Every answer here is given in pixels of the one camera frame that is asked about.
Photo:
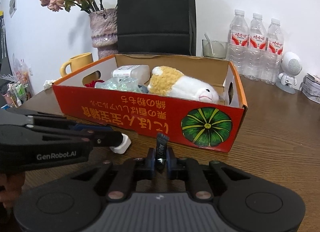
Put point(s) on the yellow white plush toy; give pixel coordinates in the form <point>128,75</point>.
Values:
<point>168,81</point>

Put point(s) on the left clear water bottle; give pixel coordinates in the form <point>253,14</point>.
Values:
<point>238,38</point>

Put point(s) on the crumpled white tissue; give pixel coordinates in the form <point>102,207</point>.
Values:
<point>48,84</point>

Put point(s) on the small black sachet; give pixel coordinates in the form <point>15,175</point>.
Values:
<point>161,152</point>

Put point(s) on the yellow ceramic mug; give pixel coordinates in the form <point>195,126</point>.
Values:
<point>76,62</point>

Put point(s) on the orange cardboard pumpkin box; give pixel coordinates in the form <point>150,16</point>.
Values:
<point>196,124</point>

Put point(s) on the small decorated tin box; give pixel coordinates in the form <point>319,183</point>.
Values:
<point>310,87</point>

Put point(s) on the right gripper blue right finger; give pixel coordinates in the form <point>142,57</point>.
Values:
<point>171,162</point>

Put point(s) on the red fabric rose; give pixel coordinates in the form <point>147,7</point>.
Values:
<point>92,83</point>

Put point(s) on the black paper shopping bag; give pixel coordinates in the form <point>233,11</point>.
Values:
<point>156,27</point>

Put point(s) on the right clear water bottle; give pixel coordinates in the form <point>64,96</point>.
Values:
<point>274,50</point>

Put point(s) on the clear glass cup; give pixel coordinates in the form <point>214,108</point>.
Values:
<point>219,48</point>

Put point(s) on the white charger plug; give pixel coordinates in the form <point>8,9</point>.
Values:
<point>123,147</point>

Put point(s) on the purple textured ceramic vase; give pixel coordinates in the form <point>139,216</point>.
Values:
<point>103,24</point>

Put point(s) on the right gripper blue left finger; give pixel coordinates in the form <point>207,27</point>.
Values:
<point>149,164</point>

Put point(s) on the crumpled clear plastic wrapper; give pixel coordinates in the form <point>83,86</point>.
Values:
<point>122,84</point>

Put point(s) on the white robot figurine speaker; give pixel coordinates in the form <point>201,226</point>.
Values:
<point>291,66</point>

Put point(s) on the white wet wipes pack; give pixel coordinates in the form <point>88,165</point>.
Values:
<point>140,72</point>

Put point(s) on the person's left hand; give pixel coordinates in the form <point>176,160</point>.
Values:
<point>12,188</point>

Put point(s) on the spoon in glass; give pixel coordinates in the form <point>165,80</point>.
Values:
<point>209,43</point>

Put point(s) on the clear water bottle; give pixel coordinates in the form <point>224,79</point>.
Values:
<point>238,38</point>
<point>274,50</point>
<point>256,48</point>

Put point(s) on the middle clear water bottle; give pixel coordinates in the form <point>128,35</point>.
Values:
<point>256,48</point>

